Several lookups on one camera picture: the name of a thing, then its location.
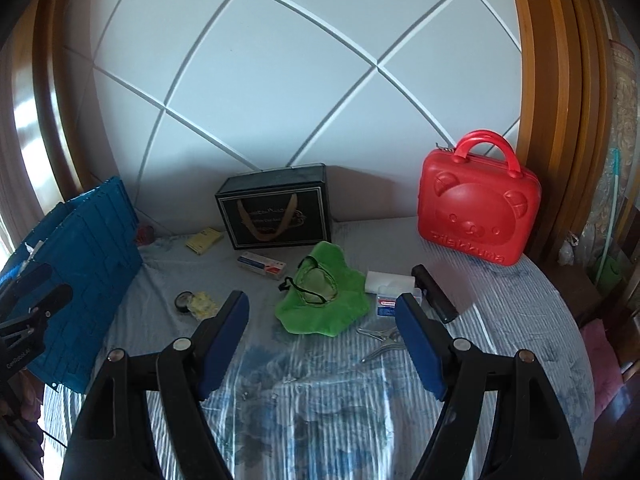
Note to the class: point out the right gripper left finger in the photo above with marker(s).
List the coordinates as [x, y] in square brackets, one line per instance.
[112, 437]

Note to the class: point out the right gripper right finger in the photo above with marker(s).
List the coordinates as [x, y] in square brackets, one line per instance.
[530, 437]

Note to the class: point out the yellow tea packet bag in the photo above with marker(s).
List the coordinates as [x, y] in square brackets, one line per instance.
[202, 307]

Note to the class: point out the white paper roll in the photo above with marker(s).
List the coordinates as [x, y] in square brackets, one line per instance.
[388, 283]

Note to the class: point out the green cloth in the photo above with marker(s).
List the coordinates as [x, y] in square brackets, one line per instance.
[351, 303]

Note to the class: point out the black framed safety glasses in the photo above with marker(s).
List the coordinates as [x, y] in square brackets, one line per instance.
[313, 285]

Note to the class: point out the blue plastic storage crate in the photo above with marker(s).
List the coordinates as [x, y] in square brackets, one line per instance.
[90, 244]

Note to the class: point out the black tape roll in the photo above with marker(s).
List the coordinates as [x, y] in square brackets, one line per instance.
[182, 302]

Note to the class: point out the yellow sticky note pad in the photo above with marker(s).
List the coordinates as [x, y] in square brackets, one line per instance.
[201, 242]

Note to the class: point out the white red toothpaste box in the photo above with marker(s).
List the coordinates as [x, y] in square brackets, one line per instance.
[261, 265]

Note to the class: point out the red bear suitcase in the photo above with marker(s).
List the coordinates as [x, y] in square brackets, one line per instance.
[478, 199]

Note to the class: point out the black gift box gold handle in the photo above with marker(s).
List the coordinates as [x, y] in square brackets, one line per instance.
[286, 207]

